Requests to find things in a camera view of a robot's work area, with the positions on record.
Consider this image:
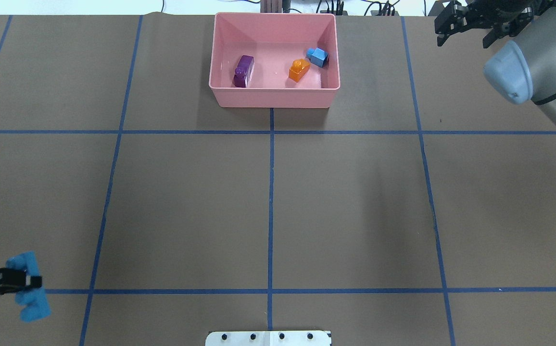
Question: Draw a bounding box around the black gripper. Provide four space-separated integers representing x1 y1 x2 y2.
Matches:
434 0 555 49

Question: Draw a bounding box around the long blue four-stud block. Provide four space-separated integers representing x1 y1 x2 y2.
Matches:
5 251 51 322

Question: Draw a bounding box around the aluminium frame post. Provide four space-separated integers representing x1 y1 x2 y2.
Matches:
260 0 284 13

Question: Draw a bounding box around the pink plastic box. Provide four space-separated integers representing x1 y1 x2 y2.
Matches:
208 12 341 108

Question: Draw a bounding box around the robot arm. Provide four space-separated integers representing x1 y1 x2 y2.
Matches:
434 0 556 127

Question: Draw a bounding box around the purple block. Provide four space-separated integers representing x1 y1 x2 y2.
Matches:
232 55 255 88

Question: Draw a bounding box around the orange block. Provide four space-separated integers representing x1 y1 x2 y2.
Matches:
288 59 311 83

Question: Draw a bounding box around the small blue block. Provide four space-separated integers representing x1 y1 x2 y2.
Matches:
306 47 329 68

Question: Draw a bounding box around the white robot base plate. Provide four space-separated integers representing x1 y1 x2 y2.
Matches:
205 330 333 346

